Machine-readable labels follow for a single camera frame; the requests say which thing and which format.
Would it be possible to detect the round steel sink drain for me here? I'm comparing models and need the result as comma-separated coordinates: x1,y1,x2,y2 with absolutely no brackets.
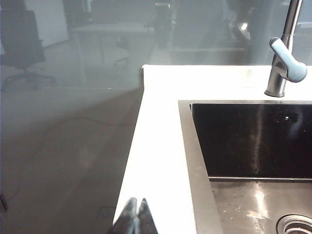
276,214,312,234

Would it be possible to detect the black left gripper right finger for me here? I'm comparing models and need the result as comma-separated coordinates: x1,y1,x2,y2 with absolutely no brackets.
137,197,159,234

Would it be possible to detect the grey faucet lever handle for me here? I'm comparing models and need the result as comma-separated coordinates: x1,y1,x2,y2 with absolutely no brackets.
269,37,308,83

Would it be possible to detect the dark steel sink basin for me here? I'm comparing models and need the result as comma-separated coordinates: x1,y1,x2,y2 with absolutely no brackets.
177,99,312,234

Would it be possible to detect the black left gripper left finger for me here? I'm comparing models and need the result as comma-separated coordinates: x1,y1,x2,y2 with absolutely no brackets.
108,197,138,234

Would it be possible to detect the steel gooseneck faucet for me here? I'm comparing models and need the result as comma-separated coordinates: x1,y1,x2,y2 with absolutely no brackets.
264,0,303,98

